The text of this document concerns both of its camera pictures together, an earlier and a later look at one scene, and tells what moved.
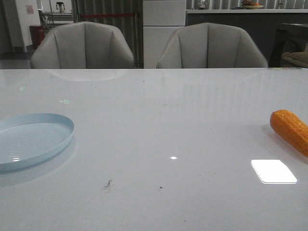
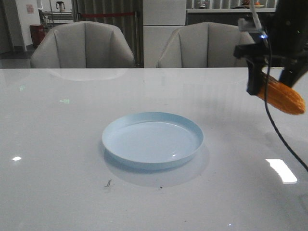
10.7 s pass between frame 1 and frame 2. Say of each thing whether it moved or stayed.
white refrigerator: stayed
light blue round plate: moved
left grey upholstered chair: stayed
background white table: stayed
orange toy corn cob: moved
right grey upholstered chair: stayed
